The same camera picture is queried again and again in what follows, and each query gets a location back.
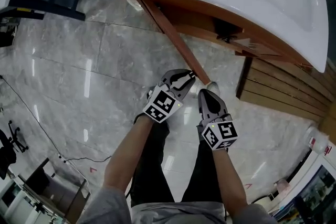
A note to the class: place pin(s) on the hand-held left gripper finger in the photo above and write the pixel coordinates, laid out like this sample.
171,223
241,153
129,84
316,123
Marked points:
187,87
170,73

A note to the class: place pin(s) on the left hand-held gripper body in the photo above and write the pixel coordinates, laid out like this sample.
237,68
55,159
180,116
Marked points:
161,105

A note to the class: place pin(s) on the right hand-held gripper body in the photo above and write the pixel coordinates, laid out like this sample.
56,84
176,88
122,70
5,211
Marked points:
219,133

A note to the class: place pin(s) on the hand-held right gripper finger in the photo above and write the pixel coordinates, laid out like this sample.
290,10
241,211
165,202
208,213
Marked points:
220,106
203,105

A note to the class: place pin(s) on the brown wooden cabinet door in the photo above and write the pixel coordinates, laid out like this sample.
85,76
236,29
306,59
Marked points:
181,43

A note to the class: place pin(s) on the person's right forearm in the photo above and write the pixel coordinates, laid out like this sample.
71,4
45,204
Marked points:
227,178

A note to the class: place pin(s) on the person's left forearm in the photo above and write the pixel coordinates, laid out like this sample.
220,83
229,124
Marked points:
126,154

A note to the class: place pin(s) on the brown wooden vanity cabinet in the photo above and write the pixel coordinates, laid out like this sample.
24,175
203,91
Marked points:
199,21

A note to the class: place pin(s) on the white display cabinet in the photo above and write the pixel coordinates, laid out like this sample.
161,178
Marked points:
307,189

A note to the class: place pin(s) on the person's white shoe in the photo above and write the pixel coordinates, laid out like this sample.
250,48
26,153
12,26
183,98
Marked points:
214,87

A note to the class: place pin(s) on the wooden slatted panel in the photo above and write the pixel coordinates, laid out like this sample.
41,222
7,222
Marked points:
286,86

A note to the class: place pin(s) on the person's black trousers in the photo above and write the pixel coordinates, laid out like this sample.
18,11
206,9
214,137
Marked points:
149,178

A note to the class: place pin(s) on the person's grey shirt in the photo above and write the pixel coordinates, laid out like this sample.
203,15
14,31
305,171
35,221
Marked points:
183,213

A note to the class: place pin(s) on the white plastic bottle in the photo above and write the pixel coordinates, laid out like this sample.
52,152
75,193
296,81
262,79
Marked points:
319,140

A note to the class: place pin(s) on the white power strip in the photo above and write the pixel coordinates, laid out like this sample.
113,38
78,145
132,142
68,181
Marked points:
64,159

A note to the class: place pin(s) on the black office chair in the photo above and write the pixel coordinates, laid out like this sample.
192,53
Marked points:
13,139

